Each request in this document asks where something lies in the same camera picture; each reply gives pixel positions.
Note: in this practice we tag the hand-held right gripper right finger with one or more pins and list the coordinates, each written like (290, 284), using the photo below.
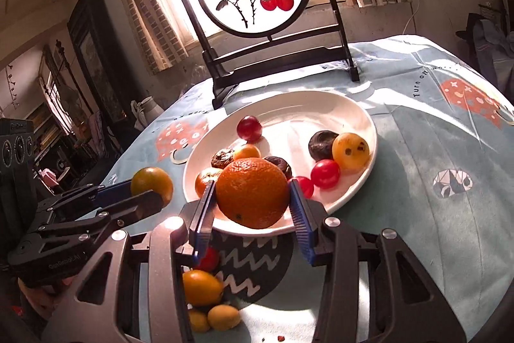
(301, 222)

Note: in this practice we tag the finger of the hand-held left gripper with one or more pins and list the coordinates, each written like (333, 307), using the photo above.
(114, 192)
(136, 208)

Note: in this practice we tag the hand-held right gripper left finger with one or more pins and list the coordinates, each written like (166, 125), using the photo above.
(204, 222)

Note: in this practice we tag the greenish orange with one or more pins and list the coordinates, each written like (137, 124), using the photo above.
(151, 182)

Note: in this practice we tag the orange mandarin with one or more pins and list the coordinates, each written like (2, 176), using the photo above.
(205, 182)
(247, 152)
(200, 286)

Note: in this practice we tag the large orange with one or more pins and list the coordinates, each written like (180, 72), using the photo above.
(253, 192)

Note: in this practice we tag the wrinkled dark passion fruit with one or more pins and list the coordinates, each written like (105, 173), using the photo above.
(222, 159)

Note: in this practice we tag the yellow spotted fruit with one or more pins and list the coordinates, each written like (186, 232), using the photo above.
(350, 151)

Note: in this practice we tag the dark red plum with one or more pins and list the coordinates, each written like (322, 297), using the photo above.
(249, 127)

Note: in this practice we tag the white round plate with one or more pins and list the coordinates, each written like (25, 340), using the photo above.
(289, 114)

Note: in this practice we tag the person's left hand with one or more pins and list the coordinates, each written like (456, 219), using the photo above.
(38, 298)

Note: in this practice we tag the white jug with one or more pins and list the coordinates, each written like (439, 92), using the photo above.
(149, 112)

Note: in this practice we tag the bookshelf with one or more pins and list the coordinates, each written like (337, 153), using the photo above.
(42, 130)

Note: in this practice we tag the small yellow fruit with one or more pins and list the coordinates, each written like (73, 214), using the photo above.
(198, 321)
(224, 317)

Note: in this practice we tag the light blue printed tablecloth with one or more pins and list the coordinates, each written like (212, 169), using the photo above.
(401, 206)

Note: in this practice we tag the dark wooden cabinet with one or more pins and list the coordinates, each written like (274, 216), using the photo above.
(96, 53)

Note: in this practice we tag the pile of dark clothes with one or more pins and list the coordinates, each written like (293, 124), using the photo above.
(488, 45)

